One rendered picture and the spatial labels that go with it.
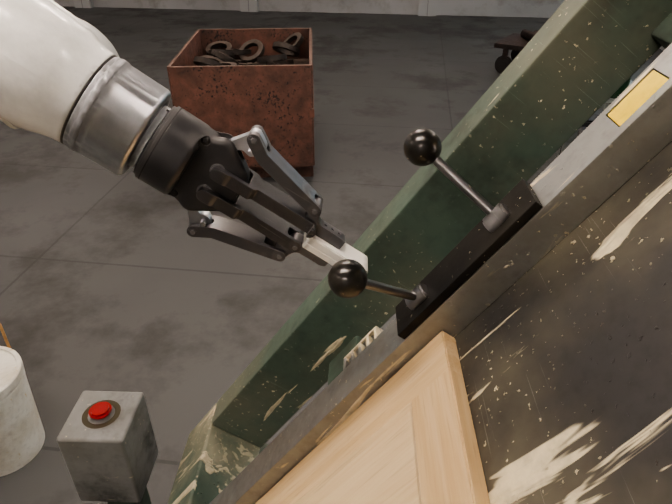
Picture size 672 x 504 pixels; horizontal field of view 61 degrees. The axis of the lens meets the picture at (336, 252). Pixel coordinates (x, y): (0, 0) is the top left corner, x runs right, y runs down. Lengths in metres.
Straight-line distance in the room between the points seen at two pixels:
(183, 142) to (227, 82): 3.32
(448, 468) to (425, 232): 0.40
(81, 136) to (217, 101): 3.37
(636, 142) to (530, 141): 0.26
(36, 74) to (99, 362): 2.29
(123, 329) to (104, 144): 2.39
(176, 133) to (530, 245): 0.34
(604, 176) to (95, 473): 0.99
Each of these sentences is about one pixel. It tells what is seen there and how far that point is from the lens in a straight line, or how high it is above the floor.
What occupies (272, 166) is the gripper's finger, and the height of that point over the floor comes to 1.53.
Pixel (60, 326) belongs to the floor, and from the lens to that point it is 3.01.
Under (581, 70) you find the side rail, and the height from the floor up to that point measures 1.56.
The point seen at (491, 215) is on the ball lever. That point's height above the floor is 1.48.
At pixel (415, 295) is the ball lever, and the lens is 0.60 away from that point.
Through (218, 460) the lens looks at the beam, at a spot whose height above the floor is 0.89.
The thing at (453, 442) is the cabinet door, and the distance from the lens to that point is 0.52.
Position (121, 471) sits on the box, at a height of 0.85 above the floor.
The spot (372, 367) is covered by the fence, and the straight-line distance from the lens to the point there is 0.65.
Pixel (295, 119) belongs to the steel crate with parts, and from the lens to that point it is 3.87.
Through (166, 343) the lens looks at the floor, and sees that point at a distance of 2.73.
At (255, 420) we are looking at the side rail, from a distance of 1.09.
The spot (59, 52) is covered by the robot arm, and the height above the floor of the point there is 1.64.
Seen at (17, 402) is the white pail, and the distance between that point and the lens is 2.27.
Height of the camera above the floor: 1.74
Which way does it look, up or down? 32 degrees down
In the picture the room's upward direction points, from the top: straight up
